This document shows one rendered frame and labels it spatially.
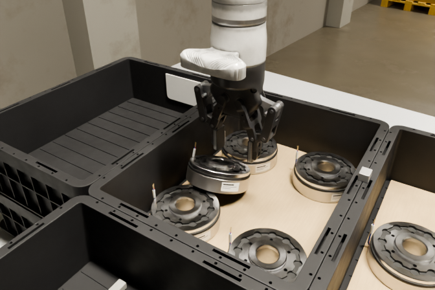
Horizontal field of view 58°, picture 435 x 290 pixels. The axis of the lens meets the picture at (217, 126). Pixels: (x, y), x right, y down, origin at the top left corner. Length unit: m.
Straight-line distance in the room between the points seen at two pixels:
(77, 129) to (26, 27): 1.15
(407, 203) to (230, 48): 0.39
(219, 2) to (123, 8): 1.58
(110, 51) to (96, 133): 1.21
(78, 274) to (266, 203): 0.29
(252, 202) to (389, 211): 0.21
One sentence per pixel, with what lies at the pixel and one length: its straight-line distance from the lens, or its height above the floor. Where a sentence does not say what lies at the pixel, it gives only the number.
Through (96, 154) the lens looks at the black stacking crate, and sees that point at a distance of 0.79.
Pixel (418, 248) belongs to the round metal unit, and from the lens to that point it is 0.61.
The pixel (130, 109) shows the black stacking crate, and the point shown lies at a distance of 0.93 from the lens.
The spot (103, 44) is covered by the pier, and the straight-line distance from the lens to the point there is 2.01.
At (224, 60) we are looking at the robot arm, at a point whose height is 1.09.
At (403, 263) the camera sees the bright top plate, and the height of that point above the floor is 0.86.
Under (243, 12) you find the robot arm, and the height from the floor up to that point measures 1.14.
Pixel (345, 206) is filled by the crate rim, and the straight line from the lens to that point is 0.51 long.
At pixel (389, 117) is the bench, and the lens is 1.25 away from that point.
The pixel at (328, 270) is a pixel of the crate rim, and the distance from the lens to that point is 0.44.
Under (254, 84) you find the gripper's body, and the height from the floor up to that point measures 1.04.
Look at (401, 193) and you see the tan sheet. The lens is 0.73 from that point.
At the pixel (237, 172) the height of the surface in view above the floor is 0.88.
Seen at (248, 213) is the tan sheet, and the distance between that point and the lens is 0.63.
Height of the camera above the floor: 1.26
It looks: 30 degrees down
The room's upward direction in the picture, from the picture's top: straight up
